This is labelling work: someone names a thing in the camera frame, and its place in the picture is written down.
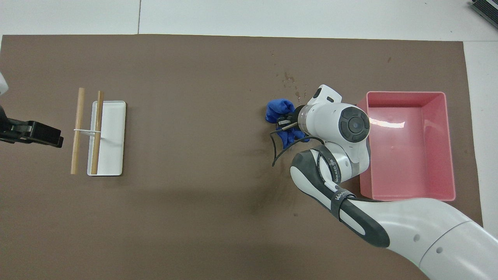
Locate pink plastic bin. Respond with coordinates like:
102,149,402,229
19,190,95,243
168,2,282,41
356,91,456,202

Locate dark ribbed device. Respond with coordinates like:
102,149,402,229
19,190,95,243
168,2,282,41
469,0,498,30

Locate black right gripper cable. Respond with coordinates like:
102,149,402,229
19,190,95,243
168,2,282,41
270,122,327,167

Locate long wooden dowel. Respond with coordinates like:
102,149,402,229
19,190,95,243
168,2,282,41
70,87,85,175

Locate blue microfiber towel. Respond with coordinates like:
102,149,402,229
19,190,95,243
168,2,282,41
265,99,312,150

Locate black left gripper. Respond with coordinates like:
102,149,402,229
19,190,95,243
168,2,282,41
0,117,64,149

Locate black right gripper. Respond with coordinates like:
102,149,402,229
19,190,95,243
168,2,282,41
277,104,306,132

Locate white rectangular tray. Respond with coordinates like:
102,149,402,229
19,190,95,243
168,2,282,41
87,101,126,177

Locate brown table mat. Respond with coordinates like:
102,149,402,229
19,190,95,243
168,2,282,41
0,34,484,280

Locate spilled water puddle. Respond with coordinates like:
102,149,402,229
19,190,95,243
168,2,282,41
275,71,309,98

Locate short wooden dowel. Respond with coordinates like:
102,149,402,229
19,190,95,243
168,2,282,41
91,91,105,175

